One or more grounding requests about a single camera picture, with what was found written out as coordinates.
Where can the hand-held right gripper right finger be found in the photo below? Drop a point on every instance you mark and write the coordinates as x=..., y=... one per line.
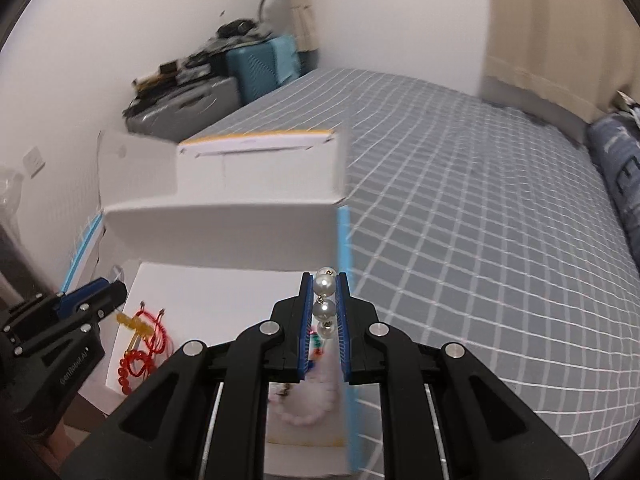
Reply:
x=344, y=330

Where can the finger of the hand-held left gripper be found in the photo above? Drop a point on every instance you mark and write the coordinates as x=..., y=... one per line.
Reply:
x=75, y=294
x=100, y=300

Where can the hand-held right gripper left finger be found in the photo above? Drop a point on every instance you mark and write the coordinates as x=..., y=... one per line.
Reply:
x=305, y=330

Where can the white cardboard box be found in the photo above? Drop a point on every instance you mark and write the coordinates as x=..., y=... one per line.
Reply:
x=225, y=240

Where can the person's left hand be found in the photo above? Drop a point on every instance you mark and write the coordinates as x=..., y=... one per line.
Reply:
x=25, y=447

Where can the grey plaid bed sheet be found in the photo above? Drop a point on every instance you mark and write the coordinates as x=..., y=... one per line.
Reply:
x=475, y=235

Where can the grey suitcase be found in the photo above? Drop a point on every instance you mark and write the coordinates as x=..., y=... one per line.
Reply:
x=195, y=105

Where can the teal suitcase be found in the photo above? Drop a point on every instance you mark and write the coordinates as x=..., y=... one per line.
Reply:
x=260, y=70

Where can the dark clothes pile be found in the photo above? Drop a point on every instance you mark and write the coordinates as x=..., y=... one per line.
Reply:
x=235, y=35

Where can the blue patterned pillow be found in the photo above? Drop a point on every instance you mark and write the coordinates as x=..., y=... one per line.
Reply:
x=617, y=170

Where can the narrow beige curtain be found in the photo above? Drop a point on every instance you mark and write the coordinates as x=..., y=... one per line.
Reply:
x=302, y=5

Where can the wide beige curtain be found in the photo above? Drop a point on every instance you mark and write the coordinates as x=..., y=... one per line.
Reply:
x=550, y=35

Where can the white wall socket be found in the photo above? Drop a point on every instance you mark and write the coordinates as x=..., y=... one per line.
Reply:
x=35, y=161

